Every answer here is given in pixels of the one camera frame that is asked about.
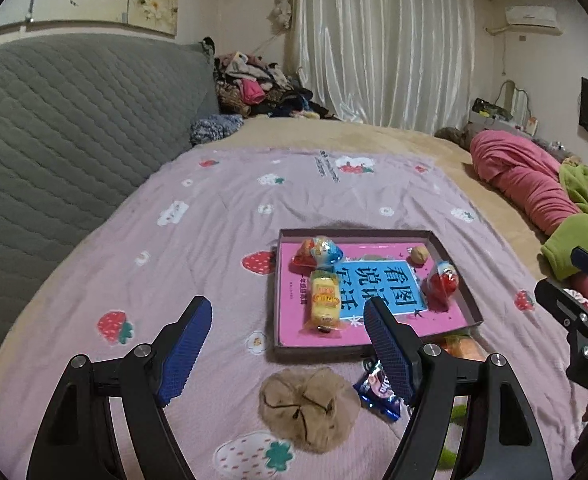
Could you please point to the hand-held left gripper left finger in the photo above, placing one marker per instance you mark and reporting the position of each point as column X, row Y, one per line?
column 186, row 355

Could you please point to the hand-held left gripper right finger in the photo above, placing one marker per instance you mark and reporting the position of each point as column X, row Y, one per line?
column 386, row 355

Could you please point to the blue cookie packet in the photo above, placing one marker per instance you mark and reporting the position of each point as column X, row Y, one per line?
column 371, row 392

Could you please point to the dark shallow cardboard box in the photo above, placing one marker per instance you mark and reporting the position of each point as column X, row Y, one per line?
column 324, row 352

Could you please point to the orange wafer snack packet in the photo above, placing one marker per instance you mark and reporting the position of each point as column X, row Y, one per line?
column 461, row 347

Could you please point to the yellow cake snack packet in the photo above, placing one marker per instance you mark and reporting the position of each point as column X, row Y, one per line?
column 324, row 300

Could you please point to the walnut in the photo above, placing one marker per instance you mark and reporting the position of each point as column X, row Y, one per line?
column 418, row 254

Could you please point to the red and white scrunchie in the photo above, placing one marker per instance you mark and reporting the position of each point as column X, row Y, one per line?
column 576, row 295

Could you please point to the green fleece blanket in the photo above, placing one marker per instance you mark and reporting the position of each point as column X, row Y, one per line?
column 574, row 240

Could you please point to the green fuzzy scrunchie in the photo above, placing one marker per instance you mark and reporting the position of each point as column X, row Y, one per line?
column 456, row 412

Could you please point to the beige scrunchie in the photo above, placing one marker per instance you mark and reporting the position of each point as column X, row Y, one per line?
column 304, row 410

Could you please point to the purple strawberry printed blanket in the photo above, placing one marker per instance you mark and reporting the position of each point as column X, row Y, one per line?
column 198, row 240

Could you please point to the pink quilt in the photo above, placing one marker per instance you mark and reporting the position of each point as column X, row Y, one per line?
column 514, row 175

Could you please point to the small white carton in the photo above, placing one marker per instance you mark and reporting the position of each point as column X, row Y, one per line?
column 530, row 126

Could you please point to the black bag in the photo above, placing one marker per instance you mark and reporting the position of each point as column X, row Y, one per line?
column 489, row 108

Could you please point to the grey brown fuzzy cloth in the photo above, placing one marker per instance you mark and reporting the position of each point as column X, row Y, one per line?
column 454, row 137

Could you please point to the blue patterned cloth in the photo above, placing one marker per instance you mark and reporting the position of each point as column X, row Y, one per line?
column 216, row 129

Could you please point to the grey quilted headboard cover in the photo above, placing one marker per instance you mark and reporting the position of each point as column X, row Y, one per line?
column 48, row 160

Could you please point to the white air conditioner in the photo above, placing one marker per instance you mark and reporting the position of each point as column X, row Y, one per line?
column 531, row 19

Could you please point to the pile of clothes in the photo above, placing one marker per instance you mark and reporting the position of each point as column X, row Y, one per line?
column 259, row 87

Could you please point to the white satin curtain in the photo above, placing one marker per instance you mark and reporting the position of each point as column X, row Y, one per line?
column 384, row 50

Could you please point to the white curtain tieback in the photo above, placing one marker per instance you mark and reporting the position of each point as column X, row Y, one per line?
column 281, row 16

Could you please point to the white arched mirror frame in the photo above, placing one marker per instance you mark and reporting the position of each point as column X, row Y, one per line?
column 516, row 92

